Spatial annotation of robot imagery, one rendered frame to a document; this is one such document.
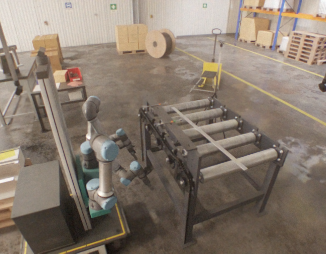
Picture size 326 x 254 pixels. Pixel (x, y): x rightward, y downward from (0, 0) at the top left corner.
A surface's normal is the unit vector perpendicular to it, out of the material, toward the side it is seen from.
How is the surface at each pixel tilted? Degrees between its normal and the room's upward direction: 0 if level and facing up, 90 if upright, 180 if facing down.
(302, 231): 0
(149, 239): 0
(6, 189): 90
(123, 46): 90
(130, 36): 90
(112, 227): 0
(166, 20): 90
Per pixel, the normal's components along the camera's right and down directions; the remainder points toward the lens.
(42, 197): 0.00, -0.85
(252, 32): 0.37, 0.49
